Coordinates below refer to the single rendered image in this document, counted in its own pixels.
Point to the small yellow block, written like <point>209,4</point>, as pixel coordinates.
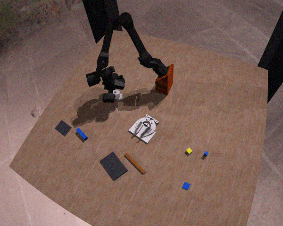
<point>189,150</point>

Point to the orange-brown flat bar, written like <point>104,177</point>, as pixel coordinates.
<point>136,164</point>

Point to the blue rectangular bar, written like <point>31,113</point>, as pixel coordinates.
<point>81,133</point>

